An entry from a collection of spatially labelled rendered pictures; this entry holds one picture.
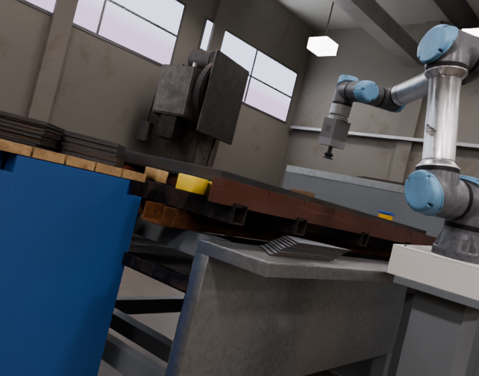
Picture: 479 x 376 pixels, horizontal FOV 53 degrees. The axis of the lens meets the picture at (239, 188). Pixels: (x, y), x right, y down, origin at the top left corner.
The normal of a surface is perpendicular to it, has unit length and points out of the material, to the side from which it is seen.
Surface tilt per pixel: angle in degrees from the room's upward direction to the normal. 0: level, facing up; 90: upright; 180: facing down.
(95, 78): 90
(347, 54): 90
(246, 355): 90
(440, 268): 90
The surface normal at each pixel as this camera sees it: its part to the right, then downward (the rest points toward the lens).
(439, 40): -0.90, -0.29
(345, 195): -0.62, -0.16
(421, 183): -0.91, -0.04
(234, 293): 0.75, 0.18
